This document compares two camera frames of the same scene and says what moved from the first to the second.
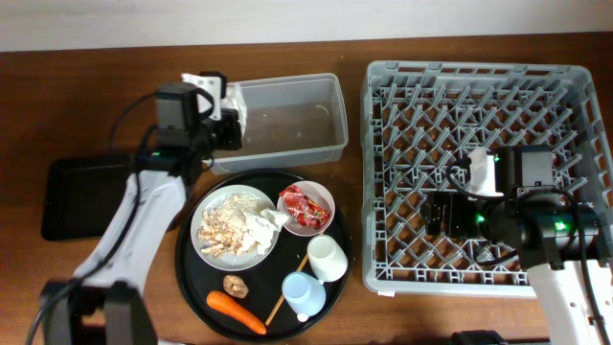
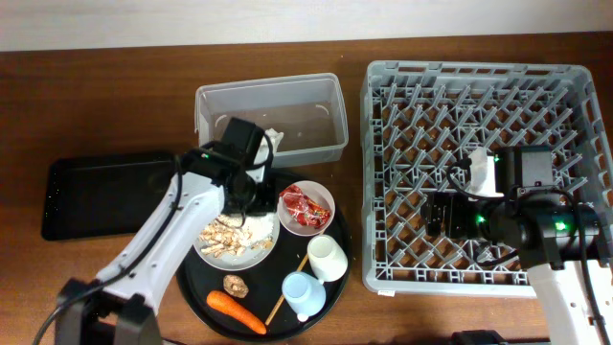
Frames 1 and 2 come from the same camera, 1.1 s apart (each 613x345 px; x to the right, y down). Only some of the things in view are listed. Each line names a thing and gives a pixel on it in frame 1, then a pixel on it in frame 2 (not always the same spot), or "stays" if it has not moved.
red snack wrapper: [304, 210] stays
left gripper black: [226, 139] to [271, 198]
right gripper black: [456, 203] stays
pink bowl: [309, 208] stays
